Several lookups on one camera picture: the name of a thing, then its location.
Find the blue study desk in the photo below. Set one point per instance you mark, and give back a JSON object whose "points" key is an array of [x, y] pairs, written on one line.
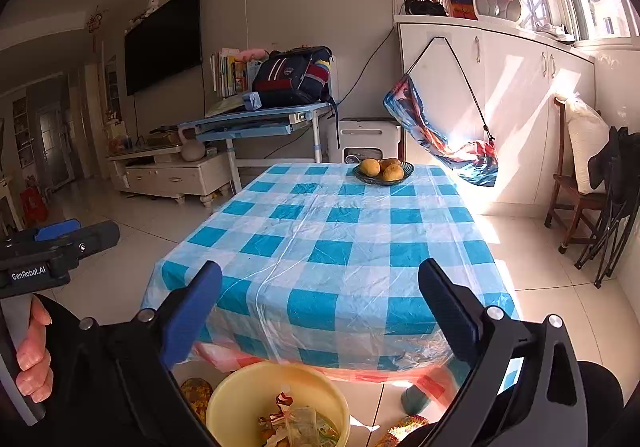
{"points": [[240, 124]]}

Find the white plastic stool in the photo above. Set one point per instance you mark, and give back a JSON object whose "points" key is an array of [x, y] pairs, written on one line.
{"points": [[365, 134]]}

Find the row of books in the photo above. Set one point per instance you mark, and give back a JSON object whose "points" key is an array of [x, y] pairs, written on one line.
{"points": [[230, 74]]}

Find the black folding chair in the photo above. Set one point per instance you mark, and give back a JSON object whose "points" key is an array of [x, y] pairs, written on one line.
{"points": [[620, 162]]}

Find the pink plush toy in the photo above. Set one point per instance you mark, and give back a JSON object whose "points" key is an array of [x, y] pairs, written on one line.
{"points": [[250, 54]]}

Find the blue checkered tablecloth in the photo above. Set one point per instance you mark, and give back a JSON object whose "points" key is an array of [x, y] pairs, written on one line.
{"points": [[325, 252]]}

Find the red plastic stool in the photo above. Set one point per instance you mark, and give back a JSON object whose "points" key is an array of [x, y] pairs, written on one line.
{"points": [[32, 204]]}

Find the light blue box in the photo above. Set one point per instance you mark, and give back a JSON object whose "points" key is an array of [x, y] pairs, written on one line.
{"points": [[252, 102]]}

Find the white portable radio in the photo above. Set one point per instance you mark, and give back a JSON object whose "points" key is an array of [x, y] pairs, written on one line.
{"points": [[500, 7]]}

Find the yellow mango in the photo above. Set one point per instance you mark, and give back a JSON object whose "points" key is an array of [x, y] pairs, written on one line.
{"points": [[393, 173], [370, 167]]}

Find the black bag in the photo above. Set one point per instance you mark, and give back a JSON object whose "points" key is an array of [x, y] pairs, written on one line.
{"points": [[425, 7]]}

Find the white plush toy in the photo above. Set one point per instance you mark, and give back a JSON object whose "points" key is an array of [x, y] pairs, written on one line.
{"points": [[152, 6]]}

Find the brown spotted mango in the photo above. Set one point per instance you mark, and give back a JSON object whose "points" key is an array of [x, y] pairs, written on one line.
{"points": [[391, 162]]}

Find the white TV cabinet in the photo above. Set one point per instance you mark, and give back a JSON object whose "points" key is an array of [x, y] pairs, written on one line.
{"points": [[165, 177]]}

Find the person's black trouser leg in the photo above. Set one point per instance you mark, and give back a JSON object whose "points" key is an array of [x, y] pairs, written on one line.
{"points": [[600, 392]]}

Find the red knot wall ornament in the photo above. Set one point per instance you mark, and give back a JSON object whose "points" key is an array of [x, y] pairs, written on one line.
{"points": [[95, 22]]}

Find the black flat screen TV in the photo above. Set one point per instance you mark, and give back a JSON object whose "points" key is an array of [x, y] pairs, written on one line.
{"points": [[162, 42]]}

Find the person's left hand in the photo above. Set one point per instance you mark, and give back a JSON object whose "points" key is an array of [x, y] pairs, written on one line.
{"points": [[35, 362]]}

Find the wooden chair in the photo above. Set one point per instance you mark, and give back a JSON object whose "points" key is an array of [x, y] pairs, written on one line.
{"points": [[567, 187]]}

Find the dark glass fruit plate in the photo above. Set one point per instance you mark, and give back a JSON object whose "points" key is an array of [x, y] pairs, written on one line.
{"points": [[407, 169]]}

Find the colourful picture box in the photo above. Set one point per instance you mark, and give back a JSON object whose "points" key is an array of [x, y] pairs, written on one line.
{"points": [[460, 4]]}

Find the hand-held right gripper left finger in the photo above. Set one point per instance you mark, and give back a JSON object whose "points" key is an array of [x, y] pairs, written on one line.
{"points": [[190, 317]]}

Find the teal table leg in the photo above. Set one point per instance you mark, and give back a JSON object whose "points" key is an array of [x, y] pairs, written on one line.
{"points": [[415, 397]]}

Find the dark blue backpack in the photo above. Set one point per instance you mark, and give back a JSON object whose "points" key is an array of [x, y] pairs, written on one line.
{"points": [[290, 77]]}

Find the pink vase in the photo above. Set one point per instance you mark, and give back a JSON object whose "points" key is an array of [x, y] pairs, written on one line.
{"points": [[192, 149]]}

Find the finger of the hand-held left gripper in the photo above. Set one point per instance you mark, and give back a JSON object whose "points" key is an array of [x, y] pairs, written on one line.
{"points": [[55, 230], [100, 237]]}

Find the yellow plastic bin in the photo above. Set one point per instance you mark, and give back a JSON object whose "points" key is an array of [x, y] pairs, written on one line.
{"points": [[235, 392]]}

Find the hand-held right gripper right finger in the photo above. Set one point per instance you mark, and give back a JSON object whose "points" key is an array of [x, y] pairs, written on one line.
{"points": [[445, 307]]}

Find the white cushion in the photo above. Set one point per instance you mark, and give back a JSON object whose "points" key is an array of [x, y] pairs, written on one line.
{"points": [[585, 142]]}

